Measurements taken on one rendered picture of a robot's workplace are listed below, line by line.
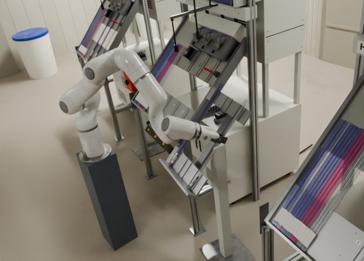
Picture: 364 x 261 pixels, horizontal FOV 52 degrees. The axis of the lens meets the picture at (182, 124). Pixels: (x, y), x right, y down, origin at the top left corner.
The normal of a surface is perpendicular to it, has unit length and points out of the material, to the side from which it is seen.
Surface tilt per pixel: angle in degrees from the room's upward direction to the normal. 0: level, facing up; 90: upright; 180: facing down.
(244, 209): 0
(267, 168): 90
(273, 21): 90
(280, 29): 90
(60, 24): 90
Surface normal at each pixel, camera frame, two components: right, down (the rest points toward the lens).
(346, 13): -0.80, 0.39
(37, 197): -0.12, -0.85
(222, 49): -0.68, -0.38
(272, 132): 0.49, 0.40
